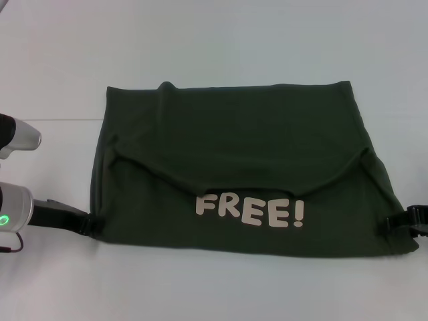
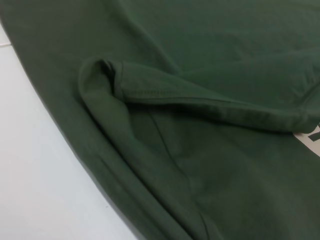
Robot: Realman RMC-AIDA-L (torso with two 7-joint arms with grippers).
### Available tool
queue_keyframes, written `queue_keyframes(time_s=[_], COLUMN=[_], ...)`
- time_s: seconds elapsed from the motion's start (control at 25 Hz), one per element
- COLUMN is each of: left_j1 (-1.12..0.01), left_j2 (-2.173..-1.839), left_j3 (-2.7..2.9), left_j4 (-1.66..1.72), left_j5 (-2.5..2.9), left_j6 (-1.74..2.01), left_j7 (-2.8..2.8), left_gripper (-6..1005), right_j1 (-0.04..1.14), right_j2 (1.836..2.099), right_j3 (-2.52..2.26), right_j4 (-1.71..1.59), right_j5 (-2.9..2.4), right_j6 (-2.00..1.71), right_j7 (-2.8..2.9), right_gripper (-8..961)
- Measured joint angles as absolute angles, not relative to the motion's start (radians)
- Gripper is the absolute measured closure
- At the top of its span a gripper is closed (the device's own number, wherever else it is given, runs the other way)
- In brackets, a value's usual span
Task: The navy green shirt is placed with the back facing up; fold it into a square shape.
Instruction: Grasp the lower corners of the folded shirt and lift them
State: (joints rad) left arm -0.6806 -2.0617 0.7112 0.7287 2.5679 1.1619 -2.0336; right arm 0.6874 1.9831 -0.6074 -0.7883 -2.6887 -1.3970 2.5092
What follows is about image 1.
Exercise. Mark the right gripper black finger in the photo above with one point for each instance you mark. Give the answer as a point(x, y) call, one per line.
point(419, 214)
point(401, 229)

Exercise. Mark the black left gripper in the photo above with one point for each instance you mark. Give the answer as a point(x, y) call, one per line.
point(53, 214)

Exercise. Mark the dark green shirt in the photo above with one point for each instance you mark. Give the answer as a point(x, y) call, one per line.
point(234, 150)

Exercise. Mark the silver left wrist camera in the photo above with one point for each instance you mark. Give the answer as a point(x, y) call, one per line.
point(20, 138)

